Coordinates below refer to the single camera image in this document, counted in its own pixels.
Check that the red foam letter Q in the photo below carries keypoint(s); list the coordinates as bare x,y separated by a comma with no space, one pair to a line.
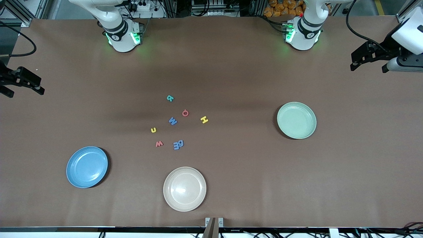
182,113

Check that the blue plate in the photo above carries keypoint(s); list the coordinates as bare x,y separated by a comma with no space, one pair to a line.
87,167

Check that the beige plate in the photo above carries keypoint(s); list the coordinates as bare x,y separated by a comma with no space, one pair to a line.
184,189

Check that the black arm base connector plug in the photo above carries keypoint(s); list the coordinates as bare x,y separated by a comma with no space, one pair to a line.
285,28
141,31

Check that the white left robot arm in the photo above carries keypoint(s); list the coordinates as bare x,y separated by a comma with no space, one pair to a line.
304,36

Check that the teal foam letter R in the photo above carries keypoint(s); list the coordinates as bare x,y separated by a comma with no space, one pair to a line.
170,98

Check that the yellow foam letter H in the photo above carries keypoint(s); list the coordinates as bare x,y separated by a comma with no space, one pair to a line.
204,120

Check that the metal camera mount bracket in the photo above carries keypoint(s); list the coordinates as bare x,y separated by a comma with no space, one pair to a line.
211,229

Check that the blue foam letter e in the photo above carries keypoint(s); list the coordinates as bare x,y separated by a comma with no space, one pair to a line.
176,146

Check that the brown table cover sheet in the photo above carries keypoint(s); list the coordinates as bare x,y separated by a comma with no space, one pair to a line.
231,165

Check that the long white power strip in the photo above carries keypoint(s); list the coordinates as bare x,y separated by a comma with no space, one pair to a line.
214,13

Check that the aluminium frame profile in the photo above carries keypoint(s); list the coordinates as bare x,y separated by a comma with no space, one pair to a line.
24,20
404,15

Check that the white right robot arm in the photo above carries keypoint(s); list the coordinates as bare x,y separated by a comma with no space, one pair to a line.
120,36

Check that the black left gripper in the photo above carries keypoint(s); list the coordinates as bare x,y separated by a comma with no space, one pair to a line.
387,52

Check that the red foam letter w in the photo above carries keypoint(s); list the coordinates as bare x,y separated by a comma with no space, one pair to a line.
159,144

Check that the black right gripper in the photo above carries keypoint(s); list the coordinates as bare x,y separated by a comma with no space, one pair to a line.
7,78

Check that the blue foam letter M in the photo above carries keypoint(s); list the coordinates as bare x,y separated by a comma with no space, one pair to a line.
172,121

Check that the green plate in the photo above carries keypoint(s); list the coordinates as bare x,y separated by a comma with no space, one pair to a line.
296,120

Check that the orange mesh bags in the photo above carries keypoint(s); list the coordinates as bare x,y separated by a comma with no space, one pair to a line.
281,8

